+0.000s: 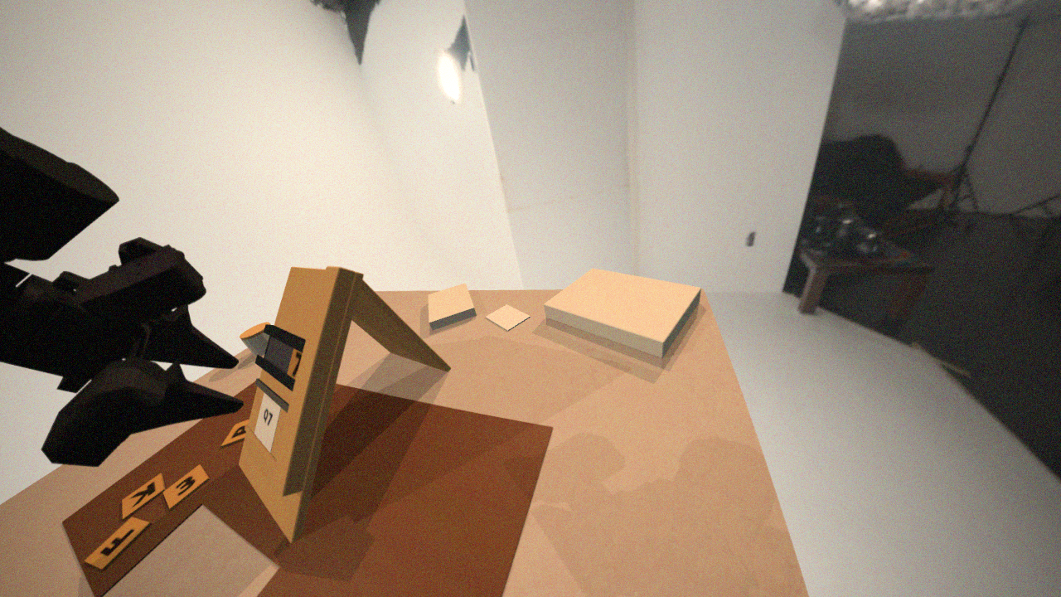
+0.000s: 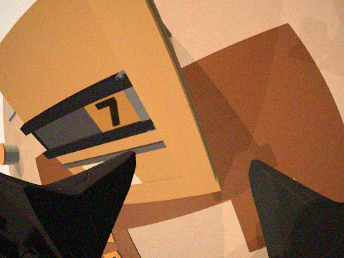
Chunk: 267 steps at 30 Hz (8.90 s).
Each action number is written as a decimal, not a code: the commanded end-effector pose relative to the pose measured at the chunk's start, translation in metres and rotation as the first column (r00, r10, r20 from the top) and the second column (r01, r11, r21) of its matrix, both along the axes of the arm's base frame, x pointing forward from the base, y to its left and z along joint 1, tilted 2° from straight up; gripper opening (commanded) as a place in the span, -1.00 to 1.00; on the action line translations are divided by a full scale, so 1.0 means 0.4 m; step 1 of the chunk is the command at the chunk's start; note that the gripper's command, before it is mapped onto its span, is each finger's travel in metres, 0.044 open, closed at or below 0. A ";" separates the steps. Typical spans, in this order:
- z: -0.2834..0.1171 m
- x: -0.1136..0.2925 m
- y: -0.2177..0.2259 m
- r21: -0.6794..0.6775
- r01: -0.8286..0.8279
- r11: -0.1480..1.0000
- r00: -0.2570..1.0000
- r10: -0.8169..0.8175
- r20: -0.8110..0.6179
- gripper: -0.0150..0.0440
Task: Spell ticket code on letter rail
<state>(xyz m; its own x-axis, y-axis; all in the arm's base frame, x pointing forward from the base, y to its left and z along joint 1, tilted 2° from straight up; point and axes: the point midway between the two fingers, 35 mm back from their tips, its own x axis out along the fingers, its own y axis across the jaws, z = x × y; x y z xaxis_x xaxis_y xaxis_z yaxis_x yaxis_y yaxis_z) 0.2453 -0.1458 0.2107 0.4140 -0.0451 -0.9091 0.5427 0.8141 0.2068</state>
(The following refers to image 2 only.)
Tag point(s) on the grey cylinder with orange lid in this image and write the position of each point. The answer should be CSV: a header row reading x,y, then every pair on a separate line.
x,y
9,154

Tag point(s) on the cream paper ticket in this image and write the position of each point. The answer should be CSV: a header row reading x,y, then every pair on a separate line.
x,y
135,178

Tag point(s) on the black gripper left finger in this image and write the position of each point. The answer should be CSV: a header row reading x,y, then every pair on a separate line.
x,y
76,215

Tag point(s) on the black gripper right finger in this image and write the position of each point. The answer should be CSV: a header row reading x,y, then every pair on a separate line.
x,y
296,221

